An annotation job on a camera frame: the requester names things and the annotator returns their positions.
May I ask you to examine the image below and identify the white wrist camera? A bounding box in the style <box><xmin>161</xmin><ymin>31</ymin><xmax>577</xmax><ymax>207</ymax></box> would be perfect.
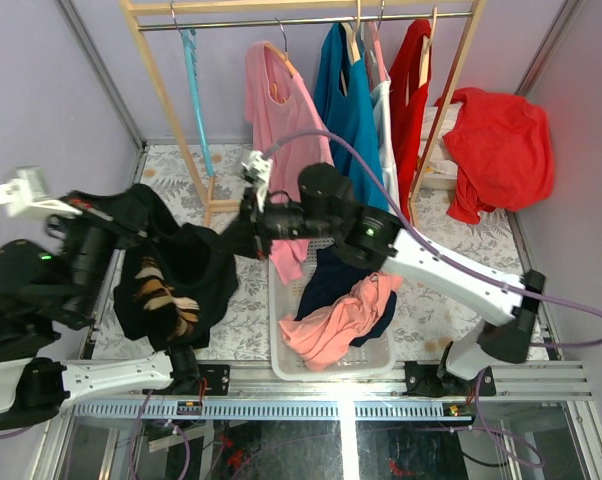
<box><xmin>241</xmin><ymin>150</ymin><xmax>273</xmax><ymax>213</ymax></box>
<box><xmin>0</xmin><ymin>167</ymin><xmax>82</xmax><ymax>221</ymax></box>

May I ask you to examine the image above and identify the white slotted cable duct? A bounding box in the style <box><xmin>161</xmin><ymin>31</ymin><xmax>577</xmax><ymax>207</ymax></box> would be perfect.
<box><xmin>74</xmin><ymin>399</ymin><xmax>471</xmax><ymax>422</ymax></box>

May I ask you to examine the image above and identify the black printed t-shirt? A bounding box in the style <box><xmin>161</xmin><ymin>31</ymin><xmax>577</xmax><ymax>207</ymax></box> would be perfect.
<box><xmin>113</xmin><ymin>183</ymin><xmax>260</xmax><ymax>352</ymax></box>

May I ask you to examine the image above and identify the salmon pink shirt in basket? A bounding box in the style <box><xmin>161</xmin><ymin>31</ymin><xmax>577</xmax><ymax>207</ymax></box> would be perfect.
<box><xmin>278</xmin><ymin>273</ymin><xmax>402</xmax><ymax>373</ymax></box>

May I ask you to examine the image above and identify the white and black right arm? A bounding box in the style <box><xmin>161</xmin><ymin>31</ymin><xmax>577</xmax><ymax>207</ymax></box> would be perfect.
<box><xmin>216</xmin><ymin>163</ymin><xmax>546</xmax><ymax>395</ymax></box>

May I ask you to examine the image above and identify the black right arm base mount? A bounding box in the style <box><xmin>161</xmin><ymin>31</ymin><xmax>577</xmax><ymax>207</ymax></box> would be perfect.
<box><xmin>404</xmin><ymin>361</ymin><xmax>477</xmax><ymax>398</ymax></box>

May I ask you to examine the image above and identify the navy garment in basket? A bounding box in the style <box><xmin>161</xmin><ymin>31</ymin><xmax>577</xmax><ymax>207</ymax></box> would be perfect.
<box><xmin>295</xmin><ymin>247</ymin><xmax>397</xmax><ymax>347</ymax></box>

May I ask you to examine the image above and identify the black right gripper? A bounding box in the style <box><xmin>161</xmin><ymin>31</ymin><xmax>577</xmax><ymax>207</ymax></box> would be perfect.
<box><xmin>211</xmin><ymin>185</ymin><xmax>337</xmax><ymax>261</ymax></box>

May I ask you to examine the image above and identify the wooden hanger under blue shirt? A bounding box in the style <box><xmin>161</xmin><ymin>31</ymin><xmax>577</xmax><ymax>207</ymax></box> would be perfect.
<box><xmin>340</xmin><ymin>1</ymin><xmax>361</xmax><ymax>96</ymax></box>

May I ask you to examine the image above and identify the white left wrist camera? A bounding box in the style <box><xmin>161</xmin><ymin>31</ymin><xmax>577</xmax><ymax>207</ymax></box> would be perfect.
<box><xmin>0</xmin><ymin>167</ymin><xmax>82</xmax><ymax>221</ymax></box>

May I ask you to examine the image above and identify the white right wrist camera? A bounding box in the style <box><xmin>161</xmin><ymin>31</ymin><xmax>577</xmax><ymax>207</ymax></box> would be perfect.
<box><xmin>241</xmin><ymin>150</ymin><xmax>273</xmax><ymax>213</ymax></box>

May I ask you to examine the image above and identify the wooden hanger under red shirt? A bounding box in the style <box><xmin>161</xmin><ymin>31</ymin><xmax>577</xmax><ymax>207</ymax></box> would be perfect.
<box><xmin>417</xmin><ymin>5</ymin><xmax>438</xmax><ymax>88</ymax></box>

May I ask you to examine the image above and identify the wooden clothes rack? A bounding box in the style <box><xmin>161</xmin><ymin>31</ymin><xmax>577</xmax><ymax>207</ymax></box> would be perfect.
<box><xmin>119</xmin><ymin>0</ymin><xmax>488</xmax><ymax>241</ymax></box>

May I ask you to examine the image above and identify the pink t-shirt on hanger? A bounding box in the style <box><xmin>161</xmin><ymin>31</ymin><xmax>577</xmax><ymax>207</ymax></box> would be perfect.
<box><xmin>241</xmin><ymin>41</ymin><xmax>337</xmax><ymax>285</ymax></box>

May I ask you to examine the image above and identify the floral patterned floor mat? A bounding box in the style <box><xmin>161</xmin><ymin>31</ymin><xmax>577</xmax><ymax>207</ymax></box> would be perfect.
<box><xmin>91</xmin><ymin>144</ymin><xmax>523</xmax><ymax>361</ymax></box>

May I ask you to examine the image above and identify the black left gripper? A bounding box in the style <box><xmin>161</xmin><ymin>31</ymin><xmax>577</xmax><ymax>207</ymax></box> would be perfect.
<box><xmin>56</xmin><ymin>184</ymin><xmax>158</xmax><ymax>320</ymax></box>

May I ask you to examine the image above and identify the red t-shirt on hanger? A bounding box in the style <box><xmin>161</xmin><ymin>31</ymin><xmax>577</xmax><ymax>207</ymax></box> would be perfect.
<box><xmin>389</xmin><ymin>19</ymin><xmax>431</xmax><ymax>220</ymax></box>

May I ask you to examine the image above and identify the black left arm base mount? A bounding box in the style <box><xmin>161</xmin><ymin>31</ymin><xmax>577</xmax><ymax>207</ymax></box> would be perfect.
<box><xmin>168</xmin><ymin>346</ymin><xmax>231</xmax><ymax>397</ymax></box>

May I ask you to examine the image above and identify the white and pink hung shirt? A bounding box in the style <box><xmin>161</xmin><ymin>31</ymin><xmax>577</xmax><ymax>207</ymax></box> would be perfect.
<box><xmin>361</xmin><ymin>22</ymin><xmax>400</xmax><ymax>206</ymax></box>

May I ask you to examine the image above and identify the wooden hanger under pink shirt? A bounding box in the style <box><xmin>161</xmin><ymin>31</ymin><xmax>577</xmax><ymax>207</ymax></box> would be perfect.
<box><xmin>264</xmin><ymin>18</ymin><xmax>298</xmax><ymax>104</ymax></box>

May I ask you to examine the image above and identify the blue plastic hanger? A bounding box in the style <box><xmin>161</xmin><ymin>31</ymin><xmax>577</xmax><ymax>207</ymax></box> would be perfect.
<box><xmin>170</xmin><ymin>1</ymin><xmax>214</xmax><ymax>177</ymax></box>

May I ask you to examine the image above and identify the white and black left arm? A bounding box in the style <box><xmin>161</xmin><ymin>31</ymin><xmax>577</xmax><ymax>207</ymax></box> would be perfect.
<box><xmin>0</xmin><ymin>188</ymin><xmax>200</xmax><ymax>431</ymax></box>

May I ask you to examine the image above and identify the blue t-shirt on hanger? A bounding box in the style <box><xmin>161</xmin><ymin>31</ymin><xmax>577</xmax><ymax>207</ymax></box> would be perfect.
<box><xmin>313</xmin><ymin>23</ymin><xmax>388</xmax><ymax>210</ymax></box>

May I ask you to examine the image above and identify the red cloth pile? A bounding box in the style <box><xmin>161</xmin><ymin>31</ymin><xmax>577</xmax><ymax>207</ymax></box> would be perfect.
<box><xmin>443</xmin><ymin>87</ymin><xmax>555</xmax><ymax>225</ymax></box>

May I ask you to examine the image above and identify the white plastic laundry basket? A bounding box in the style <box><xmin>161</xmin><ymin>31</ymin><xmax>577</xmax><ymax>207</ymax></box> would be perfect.
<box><xmin>268</xmin><ymin>238</ymin><xmax>396</xmax><ymax>382</ymax></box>

